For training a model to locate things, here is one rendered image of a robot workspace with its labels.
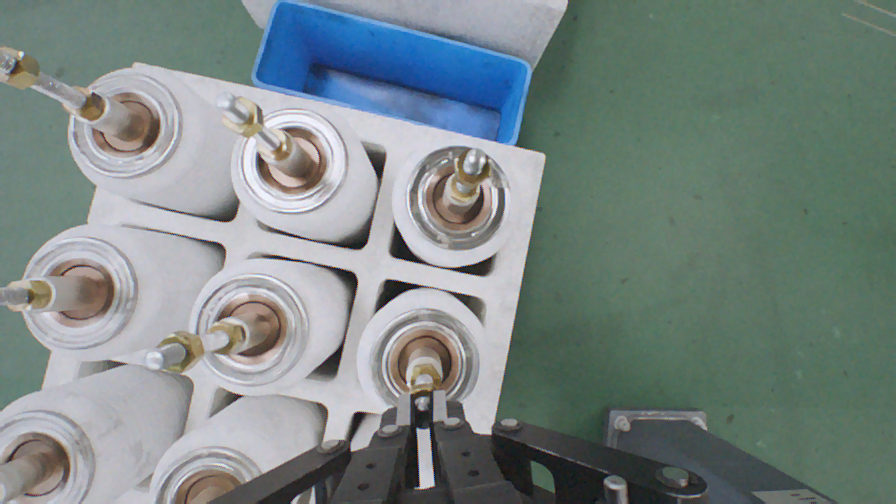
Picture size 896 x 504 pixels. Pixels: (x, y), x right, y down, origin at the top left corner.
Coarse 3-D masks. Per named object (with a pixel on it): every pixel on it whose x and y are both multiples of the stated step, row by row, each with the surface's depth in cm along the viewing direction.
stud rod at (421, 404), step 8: (424, 376) 20; (416, 384) 19; (416, 400) 16; (424, 400) 16; (416, 408) 15; (424, 408) 15; (416, 416) 15; (424, 416) 15; (416, 424) 15; (424, 424) 15
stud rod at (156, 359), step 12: (204, 336) 18; (216, 336) 19; (156, 348) 15; (168, 348) 16; (180, 348) 16; (204, 348) 18; (216, 348) 19; (144, 360) 15; (156, 360) 15; (168, 360) 15; (180, 360) 16
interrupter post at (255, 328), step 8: (224, 320) 21; (232, 320) 21; (240, 320) 21; (248, 320) 22; (256, 320) 23; (264, 320) 24; (240, 328) 21; (248, 328) 21; (256, 328) 22; (264, 328) 23; (248, 336) 21; (256, 336) 22; (264, 336) 24; (240, 344) 21; (248, 344) 22; (256, 344) 23; (232, 352) 21
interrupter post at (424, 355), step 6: (420, 348) 25; (426, 348) 24; (414, 354) 24; (420, 354) 23; (426, 354) 23; (432, 354) 23; (414, 360) 22; (420, 360) 22; (426, 360) 22; (432, 360) 22; (438, 360) 23; (408, 366) 22; (438, 366) 22; (408, 372) 22; (438, 372) 22; (408, 378) 22
